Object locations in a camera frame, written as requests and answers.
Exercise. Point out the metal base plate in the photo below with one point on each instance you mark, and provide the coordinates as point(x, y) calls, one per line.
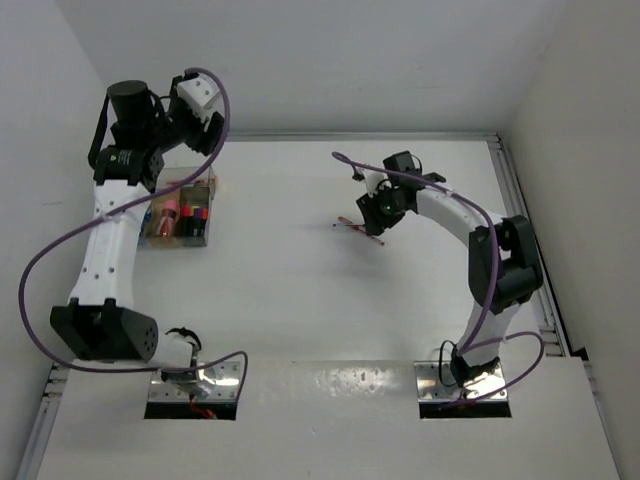
point(436, 384)
point(217, 384)

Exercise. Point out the aluminium table edge rail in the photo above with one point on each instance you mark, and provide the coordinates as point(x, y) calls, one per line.
point(365, 136)

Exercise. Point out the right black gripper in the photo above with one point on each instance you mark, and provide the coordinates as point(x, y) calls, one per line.
point(376, 223)

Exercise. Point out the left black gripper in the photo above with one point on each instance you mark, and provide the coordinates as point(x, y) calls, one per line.
point(198, 138)

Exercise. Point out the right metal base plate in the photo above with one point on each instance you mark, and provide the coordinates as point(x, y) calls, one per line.
point(436, 384)

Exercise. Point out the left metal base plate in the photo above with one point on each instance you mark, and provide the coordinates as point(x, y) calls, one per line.
point(217, 384)

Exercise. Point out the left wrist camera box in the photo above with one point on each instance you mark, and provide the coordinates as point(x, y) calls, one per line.
point(200, 96)

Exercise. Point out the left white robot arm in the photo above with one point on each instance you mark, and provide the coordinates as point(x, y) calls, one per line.
point(134, 130)

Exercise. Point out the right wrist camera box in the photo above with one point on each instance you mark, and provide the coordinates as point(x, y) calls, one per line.
point(372, 180)

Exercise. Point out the clear compartment organizer tray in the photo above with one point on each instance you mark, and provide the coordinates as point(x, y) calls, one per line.
point(200, 196)

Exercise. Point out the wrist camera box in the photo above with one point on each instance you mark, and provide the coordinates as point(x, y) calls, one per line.
point(372, 180)
point(200, 96)

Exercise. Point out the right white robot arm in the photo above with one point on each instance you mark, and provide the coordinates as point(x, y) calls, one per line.
point(503, 265)

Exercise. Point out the red gel pen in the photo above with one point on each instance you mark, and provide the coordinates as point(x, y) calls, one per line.
point(342, 219)

